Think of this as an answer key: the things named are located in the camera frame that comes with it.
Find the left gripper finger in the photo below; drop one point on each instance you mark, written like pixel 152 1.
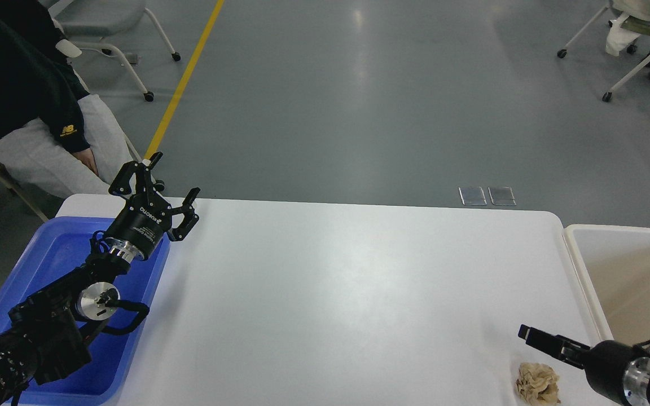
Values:
pixel 190 217
pixel 135 177

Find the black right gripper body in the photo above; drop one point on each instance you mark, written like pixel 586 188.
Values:
pixel 618 372

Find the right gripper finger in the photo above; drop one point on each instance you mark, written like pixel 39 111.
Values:
pixel 561 348

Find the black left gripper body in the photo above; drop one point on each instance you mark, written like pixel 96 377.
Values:
pixel 142 223

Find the brown paper ball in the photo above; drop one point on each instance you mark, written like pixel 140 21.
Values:
pixel 537 384

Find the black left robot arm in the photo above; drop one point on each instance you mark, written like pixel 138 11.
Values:
pixel 52 329

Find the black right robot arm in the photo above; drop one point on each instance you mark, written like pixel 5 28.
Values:
pixel 616 371

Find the person's left hand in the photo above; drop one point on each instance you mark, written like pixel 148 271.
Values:
pixel 86 157

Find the blue plastic bin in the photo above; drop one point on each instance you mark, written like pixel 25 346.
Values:
pixel 58 247

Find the white plastic bin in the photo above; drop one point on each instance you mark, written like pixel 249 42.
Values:
pixel 612 264

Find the seated person in black hoodie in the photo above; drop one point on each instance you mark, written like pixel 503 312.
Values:
pixel 46 113

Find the grey office chair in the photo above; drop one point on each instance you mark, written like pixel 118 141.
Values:
pixel 88 23

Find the right floor plate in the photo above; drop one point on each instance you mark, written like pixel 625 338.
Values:
pixel 502 196

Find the floor plate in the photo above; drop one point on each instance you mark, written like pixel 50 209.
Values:
pixel 502 196
pixel 472 196

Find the left floor plate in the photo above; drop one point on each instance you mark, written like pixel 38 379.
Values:
pixel 472 196

